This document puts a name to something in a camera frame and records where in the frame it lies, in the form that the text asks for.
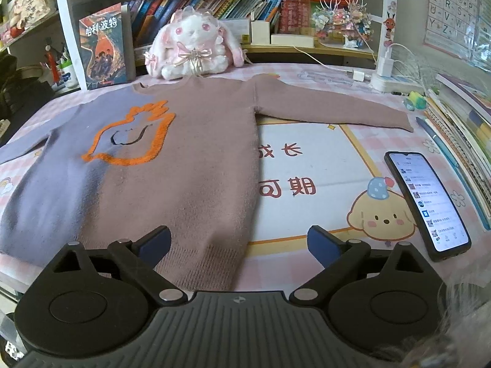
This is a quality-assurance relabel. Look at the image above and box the colourful flower ornament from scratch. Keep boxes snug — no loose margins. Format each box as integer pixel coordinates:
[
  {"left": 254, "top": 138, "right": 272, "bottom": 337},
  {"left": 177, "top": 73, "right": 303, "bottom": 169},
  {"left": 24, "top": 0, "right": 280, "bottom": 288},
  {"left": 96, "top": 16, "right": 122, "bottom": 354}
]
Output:
[{"left": 311, "top": 0, "right": 373, "bottom": 49}]

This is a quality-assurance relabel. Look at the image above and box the white bookshelf frame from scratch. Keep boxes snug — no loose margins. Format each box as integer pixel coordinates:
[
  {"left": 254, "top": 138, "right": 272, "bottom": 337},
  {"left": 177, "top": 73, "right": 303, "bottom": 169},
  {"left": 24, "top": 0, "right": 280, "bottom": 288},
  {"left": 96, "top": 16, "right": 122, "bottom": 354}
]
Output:
[{"left": 56, "top": 0, "right": 397, "bottom": 90}]

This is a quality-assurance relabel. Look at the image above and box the blue pen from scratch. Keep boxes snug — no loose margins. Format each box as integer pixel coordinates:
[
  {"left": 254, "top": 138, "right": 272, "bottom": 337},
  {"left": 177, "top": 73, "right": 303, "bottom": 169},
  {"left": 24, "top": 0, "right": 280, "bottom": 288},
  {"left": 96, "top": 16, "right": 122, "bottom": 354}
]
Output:
[{"left": 415, "top": 116, "right": 491, "bottom": 231}]

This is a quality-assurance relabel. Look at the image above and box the alphabet wall poster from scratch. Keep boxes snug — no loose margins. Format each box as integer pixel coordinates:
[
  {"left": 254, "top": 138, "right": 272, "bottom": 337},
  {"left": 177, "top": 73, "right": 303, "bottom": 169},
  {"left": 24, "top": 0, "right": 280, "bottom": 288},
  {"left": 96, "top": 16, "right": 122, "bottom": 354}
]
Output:
[{"left": 424, "top": 0, "right": 490, "bottom": 72}]

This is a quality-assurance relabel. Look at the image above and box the small white box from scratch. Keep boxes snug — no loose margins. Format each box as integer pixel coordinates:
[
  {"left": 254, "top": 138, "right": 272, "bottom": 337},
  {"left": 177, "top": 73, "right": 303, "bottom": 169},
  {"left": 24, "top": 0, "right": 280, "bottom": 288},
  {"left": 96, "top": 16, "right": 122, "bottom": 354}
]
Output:
[{"left": 250, "top": 20, "right": 270, "bottom": 46}]

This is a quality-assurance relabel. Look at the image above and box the white charger plug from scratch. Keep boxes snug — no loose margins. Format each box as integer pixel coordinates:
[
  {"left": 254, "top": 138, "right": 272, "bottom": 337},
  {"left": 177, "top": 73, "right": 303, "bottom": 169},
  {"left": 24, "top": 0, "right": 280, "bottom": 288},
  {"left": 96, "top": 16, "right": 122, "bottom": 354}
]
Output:
[{"left": 376, "top": 56, "right": 394, "bottom": 77}]

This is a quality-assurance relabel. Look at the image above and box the Harry Potter book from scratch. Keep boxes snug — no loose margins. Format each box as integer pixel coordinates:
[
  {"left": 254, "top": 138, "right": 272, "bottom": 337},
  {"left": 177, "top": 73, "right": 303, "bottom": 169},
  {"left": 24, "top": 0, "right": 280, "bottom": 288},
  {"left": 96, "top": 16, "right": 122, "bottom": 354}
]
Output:
[{"left": 79, "top": 3, "right": 136, "bottom": 90}]

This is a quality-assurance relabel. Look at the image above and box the row of shelf books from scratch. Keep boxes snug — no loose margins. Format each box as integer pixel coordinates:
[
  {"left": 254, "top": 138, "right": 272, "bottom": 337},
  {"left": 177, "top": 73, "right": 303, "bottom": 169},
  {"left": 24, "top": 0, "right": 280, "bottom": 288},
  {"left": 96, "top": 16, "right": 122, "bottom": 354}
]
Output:
[{"left": 127, "top": 0, "right": 348, "bottom": 47}]

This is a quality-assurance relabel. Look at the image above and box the flat cream box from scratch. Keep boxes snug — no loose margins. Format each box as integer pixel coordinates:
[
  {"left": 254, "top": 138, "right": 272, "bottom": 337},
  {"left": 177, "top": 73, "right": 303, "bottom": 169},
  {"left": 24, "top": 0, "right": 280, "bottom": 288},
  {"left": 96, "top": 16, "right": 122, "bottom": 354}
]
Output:
[{"left": 270, "top": 34, "right": 315, "bottom": 48}]

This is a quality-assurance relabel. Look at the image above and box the purple and mauve knit sweater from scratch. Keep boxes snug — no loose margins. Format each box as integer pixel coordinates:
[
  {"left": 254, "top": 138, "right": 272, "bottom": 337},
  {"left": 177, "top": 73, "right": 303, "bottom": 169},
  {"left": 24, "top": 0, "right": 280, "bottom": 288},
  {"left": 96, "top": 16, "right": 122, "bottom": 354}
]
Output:
[{"left": 1, "top": 74, "right": 410, "bottom": 291}]

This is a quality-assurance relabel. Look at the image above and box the black smartphone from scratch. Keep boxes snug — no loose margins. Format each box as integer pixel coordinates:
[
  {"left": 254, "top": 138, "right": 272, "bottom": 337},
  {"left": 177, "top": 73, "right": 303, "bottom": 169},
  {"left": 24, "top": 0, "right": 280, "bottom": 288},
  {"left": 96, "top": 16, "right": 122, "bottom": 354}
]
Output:
[{"left": 385, "top": 151, "right": 472, "bottom": 262}]

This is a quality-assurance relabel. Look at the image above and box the pink checkered cartoon table mat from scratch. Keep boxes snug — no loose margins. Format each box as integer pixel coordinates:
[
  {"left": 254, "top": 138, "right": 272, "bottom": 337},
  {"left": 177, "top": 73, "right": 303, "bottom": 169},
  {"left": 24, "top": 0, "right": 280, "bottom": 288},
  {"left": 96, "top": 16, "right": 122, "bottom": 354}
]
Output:
[{"left": 1, "top": 68, "right": 490, "bottom": 292}]

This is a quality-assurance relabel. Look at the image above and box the white power strip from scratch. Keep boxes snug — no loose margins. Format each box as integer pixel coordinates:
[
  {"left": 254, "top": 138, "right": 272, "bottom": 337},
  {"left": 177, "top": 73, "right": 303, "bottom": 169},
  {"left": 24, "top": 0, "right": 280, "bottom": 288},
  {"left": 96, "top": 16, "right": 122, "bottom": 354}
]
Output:
[{"left": 369, "top": 72, "right": 424, "bottom": 95}]

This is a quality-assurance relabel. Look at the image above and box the white pink plush bunny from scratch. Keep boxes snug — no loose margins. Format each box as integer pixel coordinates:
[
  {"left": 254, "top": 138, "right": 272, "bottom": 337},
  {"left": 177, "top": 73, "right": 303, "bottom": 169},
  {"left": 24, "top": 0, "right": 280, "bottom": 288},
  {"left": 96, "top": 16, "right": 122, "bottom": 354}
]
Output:
[{"left": 144, "top": 6, "right": 246, "bottom": 81}]

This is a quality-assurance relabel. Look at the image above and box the stack of notebooks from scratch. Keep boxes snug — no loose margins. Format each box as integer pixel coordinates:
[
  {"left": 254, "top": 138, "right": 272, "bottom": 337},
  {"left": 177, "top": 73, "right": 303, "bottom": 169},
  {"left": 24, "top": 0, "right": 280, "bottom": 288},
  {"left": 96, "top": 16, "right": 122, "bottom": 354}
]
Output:
[{"left": 424, "top": 74, "right": 490, "bottom": 228}]

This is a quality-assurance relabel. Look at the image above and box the green yellow eraser toy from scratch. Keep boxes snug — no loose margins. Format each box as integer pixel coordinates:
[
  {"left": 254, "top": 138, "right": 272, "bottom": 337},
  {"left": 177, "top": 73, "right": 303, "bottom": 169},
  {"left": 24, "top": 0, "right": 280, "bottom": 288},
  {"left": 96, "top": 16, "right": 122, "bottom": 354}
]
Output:
[{"left": 403, "top": 91, "right": 427, "bottom": 111}]

